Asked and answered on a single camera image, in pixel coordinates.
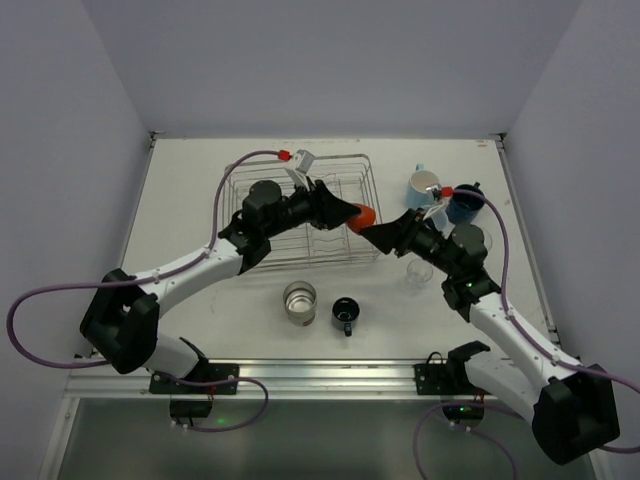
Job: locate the clear glass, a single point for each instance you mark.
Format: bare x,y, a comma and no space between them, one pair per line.
418,275
487,239

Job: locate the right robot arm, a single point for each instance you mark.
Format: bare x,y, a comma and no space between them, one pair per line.
571,411

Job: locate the light blue mug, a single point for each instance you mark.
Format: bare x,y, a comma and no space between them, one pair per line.
419,187

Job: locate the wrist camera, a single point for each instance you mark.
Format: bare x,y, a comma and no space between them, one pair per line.
298,167
439,196

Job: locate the beige brown cup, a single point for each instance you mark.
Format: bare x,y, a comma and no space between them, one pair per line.
300,303

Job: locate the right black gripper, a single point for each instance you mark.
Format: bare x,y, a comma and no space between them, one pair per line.
406,232

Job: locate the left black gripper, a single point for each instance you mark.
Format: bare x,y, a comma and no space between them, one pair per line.
316,205

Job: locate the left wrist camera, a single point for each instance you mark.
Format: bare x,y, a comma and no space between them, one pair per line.
298,167

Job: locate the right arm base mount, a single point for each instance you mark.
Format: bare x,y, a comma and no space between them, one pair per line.
446,375

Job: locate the aluminium rail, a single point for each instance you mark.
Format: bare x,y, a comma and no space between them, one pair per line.
284,380

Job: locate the black control box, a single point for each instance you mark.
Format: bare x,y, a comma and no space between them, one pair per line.
463,415
190,412

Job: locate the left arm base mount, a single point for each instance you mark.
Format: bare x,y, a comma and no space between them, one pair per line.
205,371

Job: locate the large dark blue mug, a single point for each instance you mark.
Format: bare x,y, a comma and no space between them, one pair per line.
465,204

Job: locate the right black control box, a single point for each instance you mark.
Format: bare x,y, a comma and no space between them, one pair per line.
463,415

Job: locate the left black control box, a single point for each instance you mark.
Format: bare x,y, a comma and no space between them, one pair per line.
190,412

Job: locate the wire dish rack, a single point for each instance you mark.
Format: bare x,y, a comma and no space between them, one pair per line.
281,218

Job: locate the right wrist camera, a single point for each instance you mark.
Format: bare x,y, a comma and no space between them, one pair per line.
439,196

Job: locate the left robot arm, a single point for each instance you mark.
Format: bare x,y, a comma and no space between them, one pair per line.
122,320

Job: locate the pale blue small cup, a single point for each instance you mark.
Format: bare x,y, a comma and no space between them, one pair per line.
440,220

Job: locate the small dark blue cup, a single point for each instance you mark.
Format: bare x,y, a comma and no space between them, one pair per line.
345,313

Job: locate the orange small cup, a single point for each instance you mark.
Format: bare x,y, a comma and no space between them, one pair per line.
364,219

